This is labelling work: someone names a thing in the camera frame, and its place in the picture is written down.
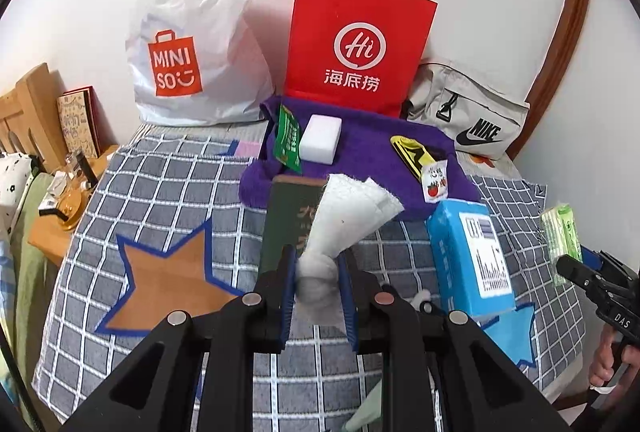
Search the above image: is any person's right hand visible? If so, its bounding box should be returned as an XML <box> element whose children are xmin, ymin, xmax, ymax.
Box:
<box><xmin>589</xmin><ymin>328</ymin><xmax>640</xmax><ymax>387</ymax></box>

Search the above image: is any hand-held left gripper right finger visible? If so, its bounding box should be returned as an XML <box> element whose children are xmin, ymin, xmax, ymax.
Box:
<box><xmin>337</xmin><ymin>249</ymin><xmax>571</xmax><ymax>432</ymax></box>

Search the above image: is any wooden bed headboard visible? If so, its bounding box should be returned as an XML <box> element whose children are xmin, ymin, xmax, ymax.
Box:
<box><xmin>0</xmin><ymin>62</ymin><xmax>68</xmax><ymax>163</ymax></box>

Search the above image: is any patterned hardcover book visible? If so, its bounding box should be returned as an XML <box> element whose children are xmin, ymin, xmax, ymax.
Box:
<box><xmin>56</xmin><ymin>86</ymin><xmax>101</xmax><ymax>159</ymax></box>

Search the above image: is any white cloth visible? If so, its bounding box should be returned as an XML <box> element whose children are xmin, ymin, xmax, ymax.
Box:
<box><xmin>295</xmin><ymin>173</ymin><xmax>403</xmax><ymax>328</ymax></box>

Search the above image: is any dark green sachet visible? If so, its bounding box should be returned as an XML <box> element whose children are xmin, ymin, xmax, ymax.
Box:
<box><xmin>274</xmin><ymin>104</ymin><xmax>305</xmax><ymax>174</ymax></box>

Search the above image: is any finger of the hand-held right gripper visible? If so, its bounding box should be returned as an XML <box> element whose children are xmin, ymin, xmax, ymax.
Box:
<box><xmin>581</xmin><ymin>248</ymin><xmax>622</xmax><ymax>276</ymax></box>
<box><xmin>556</xmin><ymin>254</ymin><xmax>604</xmax><ymax>296</ymax></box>

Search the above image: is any red paper bag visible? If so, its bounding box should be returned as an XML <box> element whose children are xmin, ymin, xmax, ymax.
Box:
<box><xmin>284</xmin><ymin>0</ymin><xmax>438</xmax><ymax>119</ymax></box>

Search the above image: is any purple towel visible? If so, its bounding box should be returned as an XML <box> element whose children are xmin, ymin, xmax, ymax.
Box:
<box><xmin>240</xmin><ymin>94</ymin><xmax>481</xmax><ymax>225</ymax></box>

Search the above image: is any white plastic shopping bag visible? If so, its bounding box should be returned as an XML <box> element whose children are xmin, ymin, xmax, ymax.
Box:
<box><xmin>125</xmin><ymin>0</ymin><xmax>275</xmax><ymax>128</ymax></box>

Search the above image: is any amber glass teapot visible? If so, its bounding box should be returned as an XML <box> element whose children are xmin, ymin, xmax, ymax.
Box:
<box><xmin>50</xmin><ymin>182</ymin><xmax>93</xmax><ymax>230</ymax></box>

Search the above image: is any yellow black pouch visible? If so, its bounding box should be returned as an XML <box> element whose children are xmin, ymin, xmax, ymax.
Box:
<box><xmin>390</xmin><ymin>135</ymin><xmax>448</xmax><ymax>183</ymax></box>

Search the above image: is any green bed sheet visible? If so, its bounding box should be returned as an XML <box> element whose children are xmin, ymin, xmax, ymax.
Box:
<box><xmin>10</xmin><ymin>172</ymin><xmax>56</xmax><ymax>413</ymax></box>

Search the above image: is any small white snack packet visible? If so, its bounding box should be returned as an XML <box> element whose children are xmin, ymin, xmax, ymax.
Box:
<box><xmin>421</xmin><ymin>159</ymin><xmax>449</xmax><ymax>203</ymax></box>

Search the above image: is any dark green tin box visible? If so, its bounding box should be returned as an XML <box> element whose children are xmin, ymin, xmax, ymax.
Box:
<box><xmin>257</xmin><ymin>176</ymin><xmax>328</xmax><ymax>278</ymax></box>

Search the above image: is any blue tissue pack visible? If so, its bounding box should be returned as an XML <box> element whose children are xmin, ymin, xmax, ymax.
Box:
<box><xmin>426</xmin><ymin>199</ymin><xmax>517</xmax><ymax>319</ymax></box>

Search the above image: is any white sponge block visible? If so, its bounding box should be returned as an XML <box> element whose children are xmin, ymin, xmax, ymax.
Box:
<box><xmin>299</xmin><ymin>114</ymin><xmax>343</xmax><ymax>165</ymax></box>

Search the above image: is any blue checked blanket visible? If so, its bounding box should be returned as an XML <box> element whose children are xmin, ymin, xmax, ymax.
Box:
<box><xmin>32</xmin><ymin>122</ymin><xmax>586</xmax><ymax>432</ymax></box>

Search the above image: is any light green cloth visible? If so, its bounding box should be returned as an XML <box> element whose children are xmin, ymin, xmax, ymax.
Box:
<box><xmin>345</xmin><ymin>379</ymin><xmax>383</xmax><ymax>432</ymax></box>

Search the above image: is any white polka dot pillow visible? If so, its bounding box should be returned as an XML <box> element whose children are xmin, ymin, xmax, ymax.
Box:
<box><xmin>0</xmin><ymin>152</ymin><xmax>38</xmax><ymax>220</ymax></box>

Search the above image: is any light green wipes packet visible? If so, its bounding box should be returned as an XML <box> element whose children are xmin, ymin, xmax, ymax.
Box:
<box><xmin>541</xmin><ymin>204</ymin><xmax>583</xmax><ymax>287</ymax></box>

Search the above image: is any grey waist bag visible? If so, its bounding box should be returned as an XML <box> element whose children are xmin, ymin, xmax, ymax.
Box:
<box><xmin>404</xmin><ymin>61</ymin><xmax>531</xmax><ymax>160</ymax></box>

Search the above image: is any wooden nightstand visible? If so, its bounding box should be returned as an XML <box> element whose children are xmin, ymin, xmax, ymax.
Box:
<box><xmin>27</xmin><ymin>144</ymin><xmax>121</xmax><ymax>265</ymax></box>

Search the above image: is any brown wooden door frame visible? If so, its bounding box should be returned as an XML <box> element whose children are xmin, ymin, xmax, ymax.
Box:
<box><xmin>505</xmin><ymin>0</ymin><xmax>593</xmax><ymax>158</ymax></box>

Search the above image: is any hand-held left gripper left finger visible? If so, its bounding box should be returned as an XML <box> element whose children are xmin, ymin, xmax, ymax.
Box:
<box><xmin>60</xmin><ymin>246</ymin><xmax>301</xmax><ymax>432</ymax></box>

